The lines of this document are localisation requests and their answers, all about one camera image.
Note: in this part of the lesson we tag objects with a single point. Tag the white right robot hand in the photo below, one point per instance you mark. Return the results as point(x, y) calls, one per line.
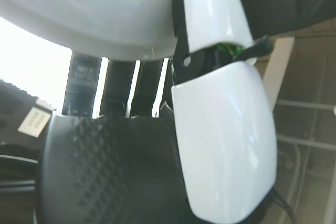
point(225, 134)

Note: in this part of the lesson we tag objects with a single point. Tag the white paper label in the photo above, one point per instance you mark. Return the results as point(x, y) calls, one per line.
point(34, 121)

